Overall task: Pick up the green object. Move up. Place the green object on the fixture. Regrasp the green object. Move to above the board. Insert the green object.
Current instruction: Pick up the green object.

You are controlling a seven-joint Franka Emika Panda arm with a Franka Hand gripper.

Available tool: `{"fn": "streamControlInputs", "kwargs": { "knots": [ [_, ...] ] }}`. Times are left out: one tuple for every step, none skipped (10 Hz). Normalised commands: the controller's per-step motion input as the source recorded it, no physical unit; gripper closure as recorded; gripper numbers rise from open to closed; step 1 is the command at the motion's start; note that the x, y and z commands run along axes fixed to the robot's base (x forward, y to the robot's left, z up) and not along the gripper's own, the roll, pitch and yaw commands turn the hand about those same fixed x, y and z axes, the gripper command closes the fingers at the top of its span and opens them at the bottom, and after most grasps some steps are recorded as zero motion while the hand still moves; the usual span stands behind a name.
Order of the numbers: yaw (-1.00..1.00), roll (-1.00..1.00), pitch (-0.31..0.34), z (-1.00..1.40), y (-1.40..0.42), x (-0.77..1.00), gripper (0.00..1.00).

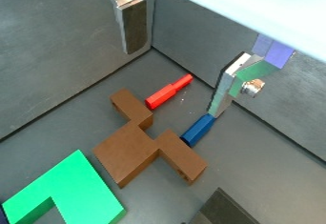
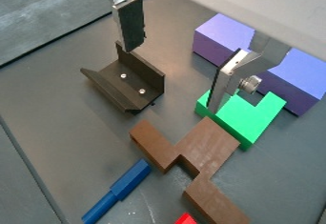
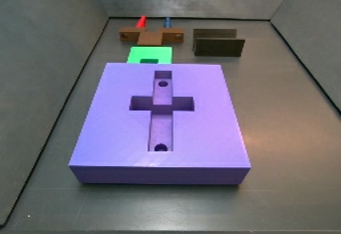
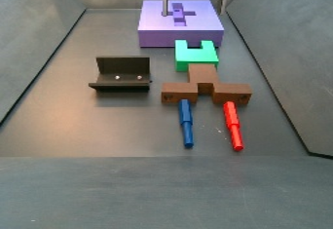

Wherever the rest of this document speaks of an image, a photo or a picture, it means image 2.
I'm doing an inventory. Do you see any green U-shaped block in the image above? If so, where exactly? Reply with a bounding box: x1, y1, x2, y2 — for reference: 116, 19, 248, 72
194, 92, 285, 151

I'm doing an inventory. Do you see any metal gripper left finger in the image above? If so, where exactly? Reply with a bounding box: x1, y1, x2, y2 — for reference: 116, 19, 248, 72
109, 0, 145, 52

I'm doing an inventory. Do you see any red peg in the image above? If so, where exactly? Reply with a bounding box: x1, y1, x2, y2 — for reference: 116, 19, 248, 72
174, 213, 197, 224

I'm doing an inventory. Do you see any blue peg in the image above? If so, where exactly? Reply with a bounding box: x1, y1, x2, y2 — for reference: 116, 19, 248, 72
81, 159, 150, 224

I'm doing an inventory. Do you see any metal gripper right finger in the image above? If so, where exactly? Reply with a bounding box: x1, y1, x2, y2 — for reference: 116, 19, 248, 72
205, 31, 291, 113

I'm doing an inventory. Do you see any brown T-shaped block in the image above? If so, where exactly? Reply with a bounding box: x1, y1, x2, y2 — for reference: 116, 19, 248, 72
129, 117, 249, 224

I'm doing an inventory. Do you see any purple board with cross slot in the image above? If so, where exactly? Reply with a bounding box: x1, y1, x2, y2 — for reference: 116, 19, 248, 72
190, 12, 326, 117

